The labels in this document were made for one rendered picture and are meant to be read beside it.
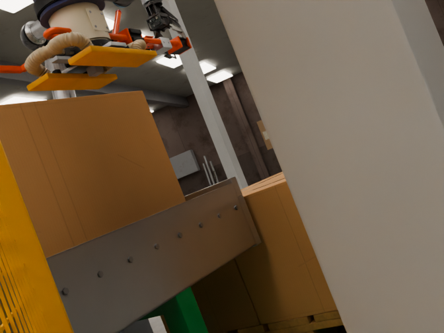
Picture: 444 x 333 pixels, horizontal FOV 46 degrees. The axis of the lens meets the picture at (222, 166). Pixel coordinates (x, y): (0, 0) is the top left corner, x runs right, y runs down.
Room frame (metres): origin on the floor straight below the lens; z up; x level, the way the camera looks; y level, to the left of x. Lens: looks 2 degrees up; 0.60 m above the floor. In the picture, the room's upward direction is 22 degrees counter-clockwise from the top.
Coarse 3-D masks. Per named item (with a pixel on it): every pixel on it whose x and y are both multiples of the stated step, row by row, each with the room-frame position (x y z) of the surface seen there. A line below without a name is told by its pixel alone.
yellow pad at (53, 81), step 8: (56, 72) 1.69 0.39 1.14; (40, 80) 1.61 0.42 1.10; (48, 80) 1.61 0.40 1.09; (56, 80) 1.64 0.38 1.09; (64, 80) 1.67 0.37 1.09; (72, 80) 1.70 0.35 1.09; (80, 80) 1.73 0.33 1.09; (88, 80) 1.77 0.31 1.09; (96, 80) 1.81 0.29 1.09; (104, 80) 1.85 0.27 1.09; (112, 80) 1.89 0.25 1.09; (32, 88) 1.63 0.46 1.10; (40, 88) 1.65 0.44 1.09; (48, 88) 1.69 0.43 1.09; (56, 88) 1.72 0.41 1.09; (64, 88) 1.75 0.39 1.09; (72, 88) 1.79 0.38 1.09; (80, 88) 1.83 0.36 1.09; (88, 88) 1.86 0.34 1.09; (96, 88) 1.91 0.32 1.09
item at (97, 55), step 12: (96, 48) 1.52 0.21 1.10; (108, 48) 1.57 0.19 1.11; (120, 48) 1.63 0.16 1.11; (72, 60) 1.54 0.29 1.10; (84, 60) 1.56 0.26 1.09; (96, 60) 1.60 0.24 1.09; (108, 60) 1.65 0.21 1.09; (120, 60) 1.69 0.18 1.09; (132, 60) 1.74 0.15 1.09; (144, 60) 1.80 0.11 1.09
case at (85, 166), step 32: (96, 96) 1.40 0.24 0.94; (128, 96) 1.50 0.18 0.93; (0, 128) 1.15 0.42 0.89; (32, 128) 1.21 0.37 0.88; (64, 128) 1.28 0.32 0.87; (96, 128) 1.37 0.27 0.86; (128, 128) 1.46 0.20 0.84; (32, 160) 1.19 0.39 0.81; (64, 160) 1.26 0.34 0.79; (96, 160) 1.34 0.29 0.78; (128, 160) 1.42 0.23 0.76; (160, 160) 1.52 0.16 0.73; (32, 192) 1.16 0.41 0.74; (64, 192) 1.23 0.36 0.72; (96, 192) 1.30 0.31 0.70; (128, 192) 1.39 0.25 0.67; (160, 192) 1.48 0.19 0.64; (32, 224) 1.14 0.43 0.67; (64, 224) 1.20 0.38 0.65; (96, 224) 1.27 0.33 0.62; (128, 224) 1.35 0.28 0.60
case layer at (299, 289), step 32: (256, 192) 1.59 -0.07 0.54; (288, 192) 1.53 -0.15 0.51; (256, 224) 1.61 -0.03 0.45; (288, 224) 1.55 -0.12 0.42; (256, 256) 1.63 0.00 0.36; (288, 256) 1.57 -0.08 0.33; (192, 288) 1.79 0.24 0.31; (224, 288) 1.72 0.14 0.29; (256, 288) 1.66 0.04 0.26; (288, 288) 1.60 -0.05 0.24; (320, 288) 1.54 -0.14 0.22; (224, 320) 1.75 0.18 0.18; (256, 320) 1.68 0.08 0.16
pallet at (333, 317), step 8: (328, 312) 1.54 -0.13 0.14; (336, 312) 1.53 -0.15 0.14; (288, 320) 1.62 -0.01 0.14; (296, 320) 1.60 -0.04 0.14; (304, 320) 1.59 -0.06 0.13; (312, 320) 1.60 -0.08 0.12; (320, 320) 1.56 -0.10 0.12; (328, 320) 1.55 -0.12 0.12; (336, 320) 1.53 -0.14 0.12; (248, 328) 1.70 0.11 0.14; (256, 328) 1.69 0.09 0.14; (264, 328) 1.68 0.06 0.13; (272, 328) 1.65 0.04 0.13; (280, 328) 1.64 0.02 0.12; (288, 328) 1.62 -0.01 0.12; (296, 328) 1.61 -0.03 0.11; (304, 328) 1.59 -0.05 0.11; (312, 328) 1.58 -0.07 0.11; (320, 328) 1.57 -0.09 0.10; (328, 328) 1.66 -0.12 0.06; (336, 328) 1.70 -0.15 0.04; (344, 328) 1.74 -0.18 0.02
